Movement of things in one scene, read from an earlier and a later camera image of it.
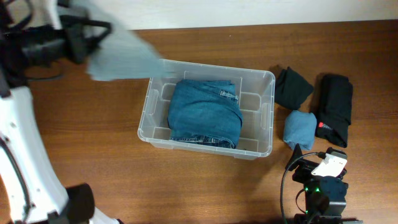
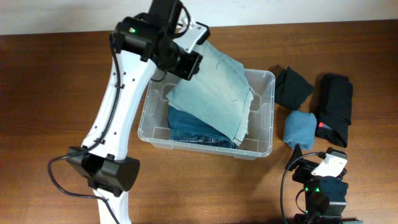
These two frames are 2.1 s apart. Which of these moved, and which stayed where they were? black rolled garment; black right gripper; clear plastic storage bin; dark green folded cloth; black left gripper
Moved: black left gripper
Stayed: clear plastic storage bin; black rolled garment; dark green folded cloth; black right gripper
